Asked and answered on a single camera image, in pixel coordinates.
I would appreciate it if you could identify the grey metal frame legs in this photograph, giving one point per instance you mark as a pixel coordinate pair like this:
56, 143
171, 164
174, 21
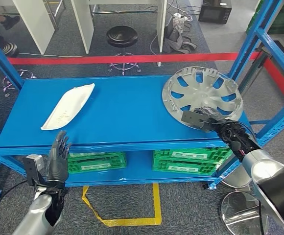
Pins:
54, 14

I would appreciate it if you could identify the red barrier belt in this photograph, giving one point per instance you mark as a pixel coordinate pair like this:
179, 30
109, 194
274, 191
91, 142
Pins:
83, 60
278, 77

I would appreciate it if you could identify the black microwave oven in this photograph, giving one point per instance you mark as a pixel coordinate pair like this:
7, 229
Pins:
214, 12

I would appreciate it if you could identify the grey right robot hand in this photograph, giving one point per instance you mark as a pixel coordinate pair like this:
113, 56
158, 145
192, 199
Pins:
209, 115

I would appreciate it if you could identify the white plastic cover part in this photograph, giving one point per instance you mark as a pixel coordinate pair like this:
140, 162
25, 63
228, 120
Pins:
66, 106

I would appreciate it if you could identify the blue metal shelf rack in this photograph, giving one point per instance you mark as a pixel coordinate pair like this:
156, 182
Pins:
122, 110

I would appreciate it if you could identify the silver plastic wheel hubcap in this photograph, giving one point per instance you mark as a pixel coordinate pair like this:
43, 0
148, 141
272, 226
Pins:
203, 92

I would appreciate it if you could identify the grey workbench dark legs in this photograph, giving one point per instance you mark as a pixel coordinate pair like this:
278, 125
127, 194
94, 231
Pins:
249, 72

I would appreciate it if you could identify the grey bag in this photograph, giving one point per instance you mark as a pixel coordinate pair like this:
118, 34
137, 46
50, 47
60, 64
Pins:
174, 39

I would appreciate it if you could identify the chrome stanchion with round base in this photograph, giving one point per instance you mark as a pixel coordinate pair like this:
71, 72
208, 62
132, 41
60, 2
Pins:
233, 180
235, 215

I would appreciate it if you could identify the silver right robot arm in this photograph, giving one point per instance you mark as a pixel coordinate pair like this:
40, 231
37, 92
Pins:
264, 175

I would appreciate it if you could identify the white power strip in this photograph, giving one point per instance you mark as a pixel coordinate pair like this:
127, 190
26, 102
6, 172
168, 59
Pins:
180, 17

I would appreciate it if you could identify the black round stool chrome base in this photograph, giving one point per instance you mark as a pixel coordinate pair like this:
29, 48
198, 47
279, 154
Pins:
122, 35

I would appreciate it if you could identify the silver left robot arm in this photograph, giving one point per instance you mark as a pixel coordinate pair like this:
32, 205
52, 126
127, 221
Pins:
32, 215

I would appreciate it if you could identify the white desk panel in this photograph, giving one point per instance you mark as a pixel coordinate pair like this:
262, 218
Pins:
34, 22

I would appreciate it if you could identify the green plastic storage crate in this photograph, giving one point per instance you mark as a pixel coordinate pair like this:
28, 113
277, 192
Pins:
282, 15

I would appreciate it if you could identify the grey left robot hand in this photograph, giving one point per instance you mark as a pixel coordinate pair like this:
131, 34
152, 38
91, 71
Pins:
58, 167

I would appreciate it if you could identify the yellow floor tape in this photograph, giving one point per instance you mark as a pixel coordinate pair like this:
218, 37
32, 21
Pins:
156, 202

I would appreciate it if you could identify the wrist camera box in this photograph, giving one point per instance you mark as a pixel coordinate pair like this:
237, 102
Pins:
193, 120
31, 170

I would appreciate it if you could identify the person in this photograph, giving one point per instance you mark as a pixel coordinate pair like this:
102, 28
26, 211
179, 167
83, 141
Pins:
8, 22

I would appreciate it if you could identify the black ribbed stool seat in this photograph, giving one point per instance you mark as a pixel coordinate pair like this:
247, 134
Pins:
8, 50

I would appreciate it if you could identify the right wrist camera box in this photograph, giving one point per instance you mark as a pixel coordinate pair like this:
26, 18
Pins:
193, 120

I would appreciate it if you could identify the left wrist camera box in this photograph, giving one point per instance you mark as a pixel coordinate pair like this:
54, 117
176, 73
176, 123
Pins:
31, 170

